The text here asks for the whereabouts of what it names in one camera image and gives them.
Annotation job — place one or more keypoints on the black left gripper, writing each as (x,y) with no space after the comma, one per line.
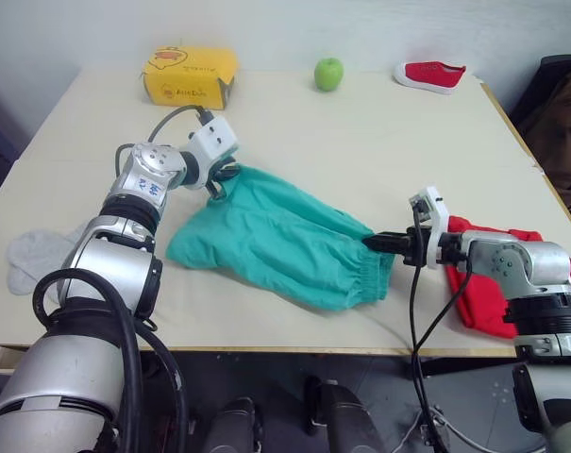
(217,166)

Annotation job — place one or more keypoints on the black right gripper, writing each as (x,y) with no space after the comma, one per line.
(413,247)

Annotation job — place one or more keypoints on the green shorts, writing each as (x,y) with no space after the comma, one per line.
(275,236)

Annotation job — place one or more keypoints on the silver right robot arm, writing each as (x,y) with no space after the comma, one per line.
(540,264)

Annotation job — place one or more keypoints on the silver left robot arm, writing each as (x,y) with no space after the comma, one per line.
(110,264)

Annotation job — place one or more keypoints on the red t-shirt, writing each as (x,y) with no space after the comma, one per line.
(474,302)

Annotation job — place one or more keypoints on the yellow cardboard box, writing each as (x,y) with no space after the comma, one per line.
(190,75)

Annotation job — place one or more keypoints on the green apple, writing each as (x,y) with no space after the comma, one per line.
(328,74)

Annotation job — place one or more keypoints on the grey sock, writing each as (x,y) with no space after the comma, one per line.
(80,234)
(30,255)

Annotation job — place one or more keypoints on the red canvas shoe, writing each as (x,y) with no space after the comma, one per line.
(431,75)

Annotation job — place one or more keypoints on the dark rounded shape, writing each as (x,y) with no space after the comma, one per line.
(346,420)
(233,427)

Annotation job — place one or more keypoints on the black chair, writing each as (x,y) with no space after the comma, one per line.
(525,101)

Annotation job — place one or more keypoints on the brown coat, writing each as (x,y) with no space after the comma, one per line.
(563,141)

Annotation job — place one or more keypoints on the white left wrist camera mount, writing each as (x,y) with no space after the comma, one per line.
(214,139)

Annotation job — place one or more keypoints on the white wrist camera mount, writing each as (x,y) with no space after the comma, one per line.
(436,222)
(214,139)

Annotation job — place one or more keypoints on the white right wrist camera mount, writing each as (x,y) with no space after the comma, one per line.
(436,222)

